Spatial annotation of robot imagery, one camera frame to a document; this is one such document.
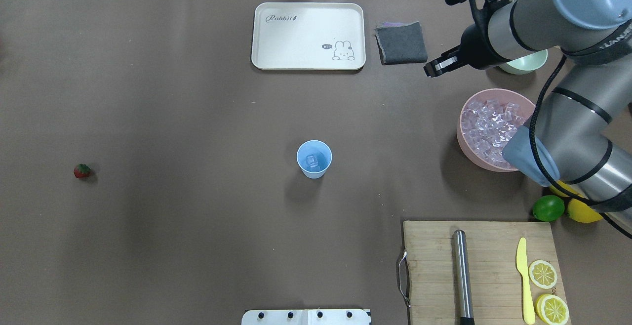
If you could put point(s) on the clear ice cube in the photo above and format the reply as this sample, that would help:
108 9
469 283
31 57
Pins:
312 161

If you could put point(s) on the wooden cutting board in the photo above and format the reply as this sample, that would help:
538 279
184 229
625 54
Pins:
496 284

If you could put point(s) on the light blue plastic cup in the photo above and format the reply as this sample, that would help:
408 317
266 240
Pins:
321 150

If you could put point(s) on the pink bowl of ice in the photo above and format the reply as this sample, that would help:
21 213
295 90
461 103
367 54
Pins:
488 120

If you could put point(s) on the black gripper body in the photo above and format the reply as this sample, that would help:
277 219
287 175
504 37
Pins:
477 50

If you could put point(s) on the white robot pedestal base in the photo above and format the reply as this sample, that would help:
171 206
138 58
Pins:
343 316

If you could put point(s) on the whole yellow lemon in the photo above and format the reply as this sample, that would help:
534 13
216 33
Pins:
580 212

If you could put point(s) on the mint green bowl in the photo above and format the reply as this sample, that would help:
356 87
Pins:
526 64

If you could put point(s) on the steel muddler black tip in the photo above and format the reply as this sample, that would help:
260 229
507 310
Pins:
463 280

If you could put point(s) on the red strawberry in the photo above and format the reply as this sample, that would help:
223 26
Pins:
82 171

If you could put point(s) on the green lime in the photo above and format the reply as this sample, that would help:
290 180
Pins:
548 208

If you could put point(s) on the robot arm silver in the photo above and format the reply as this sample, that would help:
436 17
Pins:
562 141

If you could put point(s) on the yellow plastic knife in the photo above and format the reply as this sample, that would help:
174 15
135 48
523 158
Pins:
521 265

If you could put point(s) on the folded grey cloth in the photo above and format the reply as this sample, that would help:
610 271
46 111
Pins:
401 43

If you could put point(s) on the cream rabbit tray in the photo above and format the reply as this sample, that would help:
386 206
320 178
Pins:
308 36

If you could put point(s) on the lemon half slice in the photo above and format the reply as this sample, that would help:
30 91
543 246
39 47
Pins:
543 274

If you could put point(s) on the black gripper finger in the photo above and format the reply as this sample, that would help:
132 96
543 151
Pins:
447 62

